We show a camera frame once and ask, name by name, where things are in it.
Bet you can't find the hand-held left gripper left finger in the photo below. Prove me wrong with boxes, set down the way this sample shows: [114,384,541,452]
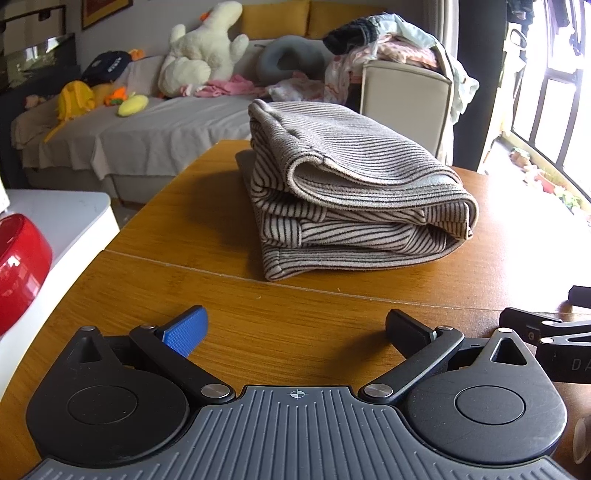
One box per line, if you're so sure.
[62,305,236,406]

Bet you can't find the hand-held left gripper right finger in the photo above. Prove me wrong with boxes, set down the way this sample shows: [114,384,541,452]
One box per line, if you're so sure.
[358,308,537,407]

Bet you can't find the grey striped cloth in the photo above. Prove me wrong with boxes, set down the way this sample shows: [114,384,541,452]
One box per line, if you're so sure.
[235,98,480,281]

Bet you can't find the white floral clothes heap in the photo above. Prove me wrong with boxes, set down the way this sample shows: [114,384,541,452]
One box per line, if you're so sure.
[267,56,366,105]

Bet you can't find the red bowl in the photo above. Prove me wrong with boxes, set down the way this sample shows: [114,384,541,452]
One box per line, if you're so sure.
[0,213,53,337]

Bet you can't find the black window grille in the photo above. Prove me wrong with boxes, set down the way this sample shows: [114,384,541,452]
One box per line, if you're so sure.
[509,0,591,206]

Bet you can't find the grey sofa cover sheet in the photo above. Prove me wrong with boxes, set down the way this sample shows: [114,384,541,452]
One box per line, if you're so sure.
[11,95,260,184]

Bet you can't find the cream sofa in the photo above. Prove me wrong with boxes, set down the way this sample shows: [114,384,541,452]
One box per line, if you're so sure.
[11,0,481,208]

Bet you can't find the yellow green plush toy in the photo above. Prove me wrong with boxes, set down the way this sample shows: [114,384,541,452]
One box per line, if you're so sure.
[116,91,150,117]

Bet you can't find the pink cloth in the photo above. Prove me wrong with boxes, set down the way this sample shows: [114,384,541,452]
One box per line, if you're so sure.
[181,74,258,99]

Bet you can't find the black cap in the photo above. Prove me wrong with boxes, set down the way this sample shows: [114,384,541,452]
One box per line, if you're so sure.
[82,50,133,87]

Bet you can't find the pink floral garment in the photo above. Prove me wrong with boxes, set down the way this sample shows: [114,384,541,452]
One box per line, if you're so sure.
[375,39,440,66]

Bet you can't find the white plush duck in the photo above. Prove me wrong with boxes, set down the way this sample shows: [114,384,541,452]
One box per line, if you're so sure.
[158,1,250,99]

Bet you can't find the grey neck pillow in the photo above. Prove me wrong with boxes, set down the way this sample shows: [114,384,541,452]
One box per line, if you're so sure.
[255,37,327,87]

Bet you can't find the black knitted garment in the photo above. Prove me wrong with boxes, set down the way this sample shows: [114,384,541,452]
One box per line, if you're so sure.
[322,21,378,55]

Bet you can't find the black framed glass tank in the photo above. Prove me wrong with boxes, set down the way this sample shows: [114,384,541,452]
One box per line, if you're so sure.
[0,32,77,94]

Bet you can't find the yellow cushion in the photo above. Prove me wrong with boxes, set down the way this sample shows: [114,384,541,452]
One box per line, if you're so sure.
[239,0,311,41]
[307,0,385,41]

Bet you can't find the yellow framed wall picture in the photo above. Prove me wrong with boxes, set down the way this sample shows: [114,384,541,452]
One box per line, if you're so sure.
[82,0,134,31]

